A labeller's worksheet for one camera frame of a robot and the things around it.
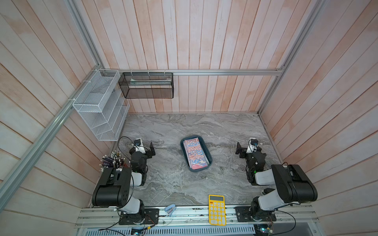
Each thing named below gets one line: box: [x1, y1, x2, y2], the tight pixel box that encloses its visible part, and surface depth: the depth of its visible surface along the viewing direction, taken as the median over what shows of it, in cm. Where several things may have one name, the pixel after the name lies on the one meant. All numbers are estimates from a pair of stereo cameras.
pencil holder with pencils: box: [99, 149, 126, 173], surface depth 78 cm
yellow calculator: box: [208, 194, 227, 227], surface depth 76 cm
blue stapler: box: [164, 203, 177, 217], surface depth 76 cm
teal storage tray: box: [180, 135, 213, 173], surface depth 94 cm
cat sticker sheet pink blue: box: [183, 137, 210, 170], surface depth 93 cm
